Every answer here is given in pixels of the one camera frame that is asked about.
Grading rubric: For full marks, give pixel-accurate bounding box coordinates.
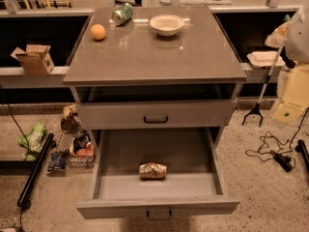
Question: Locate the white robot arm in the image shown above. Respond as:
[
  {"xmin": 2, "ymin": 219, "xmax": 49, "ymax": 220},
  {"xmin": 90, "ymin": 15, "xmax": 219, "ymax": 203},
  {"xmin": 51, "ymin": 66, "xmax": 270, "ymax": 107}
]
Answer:
[{"xmin": 265, "ymin": 3, "xmax": 309, "ymax": 64}]

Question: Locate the closed upper drawer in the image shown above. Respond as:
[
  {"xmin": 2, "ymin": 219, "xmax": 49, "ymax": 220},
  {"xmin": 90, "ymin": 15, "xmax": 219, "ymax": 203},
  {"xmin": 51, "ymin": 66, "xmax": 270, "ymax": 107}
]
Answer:
[{"xmin": 76, "ymin": 101, "xmax": 236, "ymax": 130}]

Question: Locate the grey drawer cabinet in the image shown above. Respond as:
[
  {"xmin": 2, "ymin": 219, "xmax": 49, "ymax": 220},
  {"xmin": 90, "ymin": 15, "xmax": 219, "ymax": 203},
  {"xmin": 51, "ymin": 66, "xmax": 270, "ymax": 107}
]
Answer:
[{"xmin": 62, "ymin": 5, "xmax": 248, "ymax": 220}]

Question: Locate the green soda can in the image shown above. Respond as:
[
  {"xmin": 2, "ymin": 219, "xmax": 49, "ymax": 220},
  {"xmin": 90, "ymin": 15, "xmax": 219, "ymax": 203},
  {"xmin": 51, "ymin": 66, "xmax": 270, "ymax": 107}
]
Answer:
[{"xmin": 111, "ymin": 3, "xmax": 133, "ymax": 25}]

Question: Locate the white bowl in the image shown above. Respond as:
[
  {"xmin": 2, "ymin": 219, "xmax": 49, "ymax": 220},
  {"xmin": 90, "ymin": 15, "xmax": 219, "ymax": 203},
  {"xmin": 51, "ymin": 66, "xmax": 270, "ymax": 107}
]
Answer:
[{"xmin": 149, "ymin": 14, "xmax": 184, "ymax": 37}]

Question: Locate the reacher grabber tool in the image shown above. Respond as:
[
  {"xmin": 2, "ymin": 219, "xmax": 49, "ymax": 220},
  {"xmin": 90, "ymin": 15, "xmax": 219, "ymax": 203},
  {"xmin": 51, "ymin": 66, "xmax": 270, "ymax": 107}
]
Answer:
[{"xmin": 241, "ymin": 14, "xmax": 293, "ymax": 128}]

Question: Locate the black power adapter cable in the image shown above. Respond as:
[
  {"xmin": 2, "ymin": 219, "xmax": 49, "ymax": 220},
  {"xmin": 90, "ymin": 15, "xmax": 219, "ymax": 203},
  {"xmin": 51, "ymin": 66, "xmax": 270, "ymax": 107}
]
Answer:
[{"xmin": 244, "ymin": 106, "xmax": 309, "ymax": 173}]

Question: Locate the green chip bag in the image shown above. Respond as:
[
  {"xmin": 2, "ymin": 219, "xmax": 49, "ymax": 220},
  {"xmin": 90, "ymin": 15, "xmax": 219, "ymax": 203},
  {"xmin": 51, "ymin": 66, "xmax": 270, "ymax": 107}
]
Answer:
[{"xmin": 17, "ymin": 122, "xmax": 46, "ymax": 161}]

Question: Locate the brown snack bag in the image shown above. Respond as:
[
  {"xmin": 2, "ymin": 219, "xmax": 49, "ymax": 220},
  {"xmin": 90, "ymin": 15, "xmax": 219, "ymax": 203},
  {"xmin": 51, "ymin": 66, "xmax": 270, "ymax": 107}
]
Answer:
[{"xmin": 61, "ymin": 104, "xmax": 80, "ymax": 132}]

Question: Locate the white takeout container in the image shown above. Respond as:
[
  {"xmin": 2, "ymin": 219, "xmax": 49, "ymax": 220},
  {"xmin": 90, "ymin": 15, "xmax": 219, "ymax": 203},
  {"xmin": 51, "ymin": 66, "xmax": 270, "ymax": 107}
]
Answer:
[{"xmin": 247, "ymin": 51, "xmax": 277, "ymax": 69}]

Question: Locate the open middle drawer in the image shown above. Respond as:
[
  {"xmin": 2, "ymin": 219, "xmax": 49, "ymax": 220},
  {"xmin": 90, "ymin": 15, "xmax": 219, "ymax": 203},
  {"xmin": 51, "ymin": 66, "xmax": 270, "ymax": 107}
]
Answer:
[{"xmin": 77, "ymin": 128, "xmax": 239, "ymax": 220}]

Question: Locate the blue snack bag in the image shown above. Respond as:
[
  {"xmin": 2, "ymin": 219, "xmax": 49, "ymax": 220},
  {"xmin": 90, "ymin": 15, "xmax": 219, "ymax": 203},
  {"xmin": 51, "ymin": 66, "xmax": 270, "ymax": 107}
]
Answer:
[{"xmin": 47, "ymin": 152, "xmax": 67, "ymax": 173}]

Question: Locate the orange fruit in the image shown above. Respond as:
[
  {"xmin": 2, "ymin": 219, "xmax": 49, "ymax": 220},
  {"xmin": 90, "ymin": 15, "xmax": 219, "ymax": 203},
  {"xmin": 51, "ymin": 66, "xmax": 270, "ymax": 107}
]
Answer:
[{"xmin": 91, "ymin": 24, "xmax": 106, "ymax": 41}]

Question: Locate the cardboard box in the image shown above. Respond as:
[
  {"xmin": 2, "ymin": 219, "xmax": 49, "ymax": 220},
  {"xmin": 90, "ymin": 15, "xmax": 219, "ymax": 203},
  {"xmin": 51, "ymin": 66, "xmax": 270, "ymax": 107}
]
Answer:
[{"xmin": 11, "ymin": 44, "xmax": 54, "ymax": 75}]

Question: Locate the wire basket with snacks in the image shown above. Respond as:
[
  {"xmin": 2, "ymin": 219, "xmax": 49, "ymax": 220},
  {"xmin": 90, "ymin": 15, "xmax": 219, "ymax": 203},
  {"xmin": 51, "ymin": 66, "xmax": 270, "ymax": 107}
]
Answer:
[{"xmin": 57, "ymin": 130, "xmax": 96, "ymax": 169}]

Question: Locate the black pole on floor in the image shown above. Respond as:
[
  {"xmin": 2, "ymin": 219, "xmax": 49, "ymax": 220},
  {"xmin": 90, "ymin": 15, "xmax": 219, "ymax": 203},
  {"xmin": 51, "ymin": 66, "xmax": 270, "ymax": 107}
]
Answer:
[{"xmin": 17, "ymin": 133, "xmax": 54, "ymax": 209}]

